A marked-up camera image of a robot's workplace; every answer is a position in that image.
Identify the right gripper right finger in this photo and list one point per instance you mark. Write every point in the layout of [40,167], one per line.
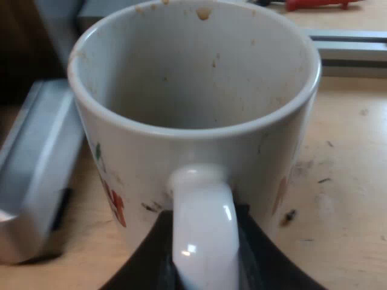
[260,256]

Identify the aluminium rail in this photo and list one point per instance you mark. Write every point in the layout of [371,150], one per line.
[350,51]

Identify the steel espresso machine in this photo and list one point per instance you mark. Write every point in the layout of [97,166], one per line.
[33,169]

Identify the white mug with red and black print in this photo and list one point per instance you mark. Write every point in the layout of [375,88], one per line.
[193,90]

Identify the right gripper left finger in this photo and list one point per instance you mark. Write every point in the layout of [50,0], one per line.
[148,259]

